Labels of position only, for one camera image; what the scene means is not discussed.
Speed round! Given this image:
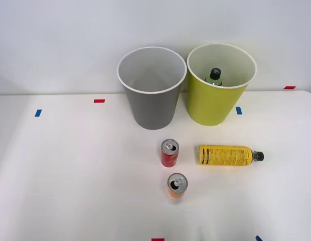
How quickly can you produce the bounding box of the green plastic bottle black cap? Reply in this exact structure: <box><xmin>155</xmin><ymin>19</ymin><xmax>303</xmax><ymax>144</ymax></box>
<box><xmin>204</xmin><ymin>67</ymin><xmax>223</xmax><ymax>87</ymax></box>

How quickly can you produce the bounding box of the yellow plastic bottle black cap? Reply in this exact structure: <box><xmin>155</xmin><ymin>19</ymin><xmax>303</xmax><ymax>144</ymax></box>
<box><xmin>195</xmin><ymin>144</ymin><xmax>265</xmax><ymax>167</ymax></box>

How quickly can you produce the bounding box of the orange drink can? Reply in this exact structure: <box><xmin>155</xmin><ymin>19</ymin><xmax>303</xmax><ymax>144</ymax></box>
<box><xmin>167</xmin><ymin>172</ymin><xmax>189</xmax><ymax>204</ymax></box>

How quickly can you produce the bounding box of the red drink can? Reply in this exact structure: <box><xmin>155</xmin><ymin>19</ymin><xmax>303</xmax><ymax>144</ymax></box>
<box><xmin>160</xmin><ymin>139</ymin><xmax>180</xmax><ymax>168</ymax></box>

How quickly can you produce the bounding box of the yellow-green plastic waste bin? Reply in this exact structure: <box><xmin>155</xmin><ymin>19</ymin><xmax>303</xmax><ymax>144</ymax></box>
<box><xmin>187</xmin><ymin>42</ymin><xmax>258</xmax><ymax>127</ymax></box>

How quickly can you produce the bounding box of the grey plastic waste bin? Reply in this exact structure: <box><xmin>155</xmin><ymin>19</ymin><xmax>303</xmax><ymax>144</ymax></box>
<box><xmin>116</xmin><ymin>46</ymin><xmax>188</xmax><ymax>131</ymax></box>

